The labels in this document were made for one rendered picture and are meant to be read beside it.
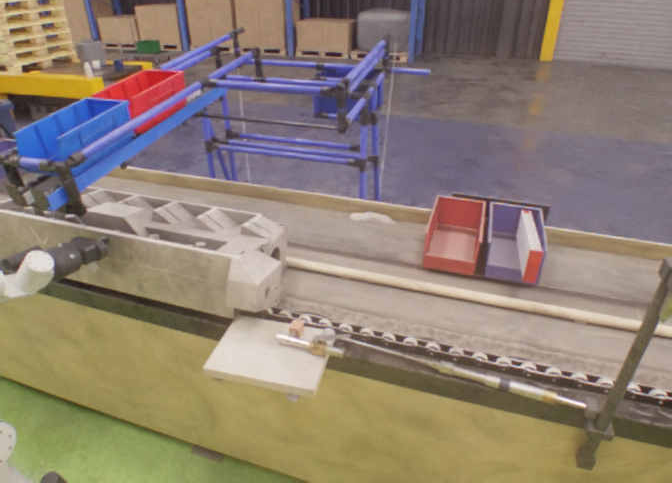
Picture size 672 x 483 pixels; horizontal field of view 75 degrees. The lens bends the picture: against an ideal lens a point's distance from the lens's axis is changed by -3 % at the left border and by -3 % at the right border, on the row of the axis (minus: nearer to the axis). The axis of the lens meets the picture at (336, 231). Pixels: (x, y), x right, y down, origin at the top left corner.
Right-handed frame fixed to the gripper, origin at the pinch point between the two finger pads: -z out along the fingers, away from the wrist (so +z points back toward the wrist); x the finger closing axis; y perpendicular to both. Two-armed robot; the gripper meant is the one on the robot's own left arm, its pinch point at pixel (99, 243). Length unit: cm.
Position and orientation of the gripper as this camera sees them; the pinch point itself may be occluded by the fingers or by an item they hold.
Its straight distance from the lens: 150.8
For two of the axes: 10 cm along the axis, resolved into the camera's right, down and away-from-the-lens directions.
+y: -0.5, 9.3, 3.6
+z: -3.0, 3.3, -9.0
